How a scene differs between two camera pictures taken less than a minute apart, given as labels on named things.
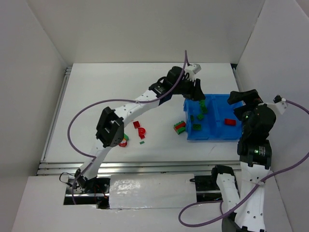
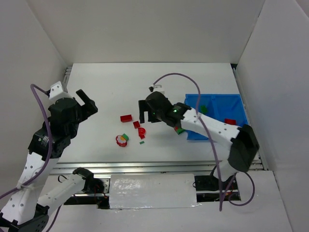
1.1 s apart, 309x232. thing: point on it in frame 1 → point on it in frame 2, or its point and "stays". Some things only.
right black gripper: [241, 106] → [147, 112]
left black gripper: [195, 89] → [82, 109]
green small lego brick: [126, 137] stays
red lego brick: [230, 122] stays
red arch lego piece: [141, 131] stays
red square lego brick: [136, 124] stays
